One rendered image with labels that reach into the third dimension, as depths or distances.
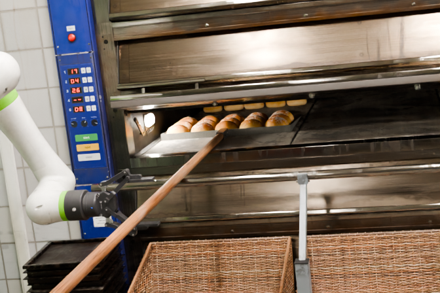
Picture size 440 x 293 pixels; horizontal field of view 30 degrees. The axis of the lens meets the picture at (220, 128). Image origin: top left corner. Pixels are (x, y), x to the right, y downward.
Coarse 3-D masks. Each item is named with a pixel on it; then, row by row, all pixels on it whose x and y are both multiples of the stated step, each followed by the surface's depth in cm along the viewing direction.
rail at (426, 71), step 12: (396, 72) 273; (408, 72) 272; (420, 72) 271; (432, 72) 270; (252, 84) 284; (264, 84) 283; (276, 84) 282; (288, 84) 281; (300, 84) 280; (120, 96) 294; (132, 96) 293; (144, 96) 292; (156, 96) 291; (168, 96) 290
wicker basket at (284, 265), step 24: (216, 240) 308; (240, 240) 306; (264, 240) 305; (288, 240) 300; (144, 264) 304; (168, 264) 312; (192, 264) 310; (216, 264) 308; (240, 264) 306; (264, 264) 304; (288, 264) 292; (144, 288) 302; (168, 288) 311; (192, 288) 309; (216, 288) 308; (264, 288) 303; (288, 288) 288
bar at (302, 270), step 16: (224, 176) 269; (240, 176) 267; (256, 176) 265; (272, 176) 264; (288, 176) 263; (304, 176) 261; (320, 176) 261; (336, 176) 260; (352, 176) 259; (368, 176) 258; (304, 192) 260; (304, 208) 256; (304, 224) 253; (304, 240) 250; (304, 256) 247; (304, 272) 244; (304, 288) 245
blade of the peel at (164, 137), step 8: (296, 120) 346; (240, 128) 335; (248, 128) 334; (256, 128) 333; (264, 128) 333; (272, 128) 332; (280, 128) 331; (288, 128) 331; (168, 136) 342; (176, 136) 342; (184, 136) 341; (192, 136) 340; (200, 136) 339; (208, 136) 339
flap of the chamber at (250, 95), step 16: (368, 80) 275; (384, 80) 274; (400, 80) 273; (416, 80) 271; (432, 80) 270; (176, 96) 290; (192, 96) 288; (208, 96) 287; (224, 96) 286; (240, 96) 284; (256, 96) 284; (272, 96) 289; (288, 96) 294
